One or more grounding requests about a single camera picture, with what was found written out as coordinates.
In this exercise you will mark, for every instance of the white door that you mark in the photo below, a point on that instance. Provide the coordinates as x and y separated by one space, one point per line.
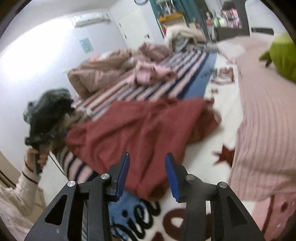
134 29

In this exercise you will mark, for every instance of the white air conditioner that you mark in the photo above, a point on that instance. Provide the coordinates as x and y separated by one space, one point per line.
89 19

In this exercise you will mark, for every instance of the cream coat pile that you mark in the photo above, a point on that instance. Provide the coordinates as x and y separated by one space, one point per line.
179 36

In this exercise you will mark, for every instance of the pink crumpled garment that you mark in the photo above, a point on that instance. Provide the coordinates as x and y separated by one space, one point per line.
147 74

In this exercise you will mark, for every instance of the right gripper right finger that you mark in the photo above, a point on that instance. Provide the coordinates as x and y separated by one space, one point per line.
210 208

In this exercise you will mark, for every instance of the teal curtain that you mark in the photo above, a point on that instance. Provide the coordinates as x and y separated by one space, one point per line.
189 9

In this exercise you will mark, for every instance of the dark red knit sweater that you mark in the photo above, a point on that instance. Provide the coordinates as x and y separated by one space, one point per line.
147 130

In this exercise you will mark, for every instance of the person's left hand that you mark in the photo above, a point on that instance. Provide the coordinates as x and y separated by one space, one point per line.
33 156

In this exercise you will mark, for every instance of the black garment on pile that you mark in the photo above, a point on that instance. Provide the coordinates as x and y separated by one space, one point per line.
42 126

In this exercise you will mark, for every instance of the pink satin bag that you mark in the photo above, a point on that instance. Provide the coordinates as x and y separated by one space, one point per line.
154 52

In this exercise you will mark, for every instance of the round wall clock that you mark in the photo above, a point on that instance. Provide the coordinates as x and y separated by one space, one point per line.
140 2

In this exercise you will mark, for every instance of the dark desk with clutter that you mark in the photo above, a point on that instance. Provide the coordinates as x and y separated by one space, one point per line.
225 26

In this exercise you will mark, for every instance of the dark tall bookshelf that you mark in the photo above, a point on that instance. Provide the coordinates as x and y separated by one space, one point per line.
239 11

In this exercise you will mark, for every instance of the yellow white cabinet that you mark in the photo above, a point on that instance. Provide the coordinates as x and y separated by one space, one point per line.
170 20

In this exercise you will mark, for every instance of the white bed headboard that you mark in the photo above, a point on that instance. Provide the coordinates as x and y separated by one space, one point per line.
261 17

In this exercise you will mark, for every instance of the striped fleece bed blanket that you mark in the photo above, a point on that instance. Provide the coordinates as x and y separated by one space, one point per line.
225 120

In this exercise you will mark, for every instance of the blue wall poster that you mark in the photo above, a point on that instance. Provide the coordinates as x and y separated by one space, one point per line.
86 45

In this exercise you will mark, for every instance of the green avocado plush toy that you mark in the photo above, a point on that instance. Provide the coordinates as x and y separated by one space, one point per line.
282 54

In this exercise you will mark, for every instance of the glass display case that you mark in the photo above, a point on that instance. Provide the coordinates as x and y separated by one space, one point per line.
167 7

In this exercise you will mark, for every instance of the pink beige duvet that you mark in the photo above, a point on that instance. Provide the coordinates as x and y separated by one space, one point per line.
99 72

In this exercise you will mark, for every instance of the pink striped front pillow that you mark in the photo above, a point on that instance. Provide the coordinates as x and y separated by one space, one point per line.
264 159

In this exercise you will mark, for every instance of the person's left forearm white sleeve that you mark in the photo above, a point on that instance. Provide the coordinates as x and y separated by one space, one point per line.
18 203

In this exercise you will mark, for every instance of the olive garment on pile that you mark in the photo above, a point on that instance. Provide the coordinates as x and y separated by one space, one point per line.
65 124

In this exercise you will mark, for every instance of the pink rear pillow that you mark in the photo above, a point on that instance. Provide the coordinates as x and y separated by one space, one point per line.
234 47

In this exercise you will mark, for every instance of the grey garment on pile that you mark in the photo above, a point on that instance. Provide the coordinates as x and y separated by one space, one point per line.
51 105

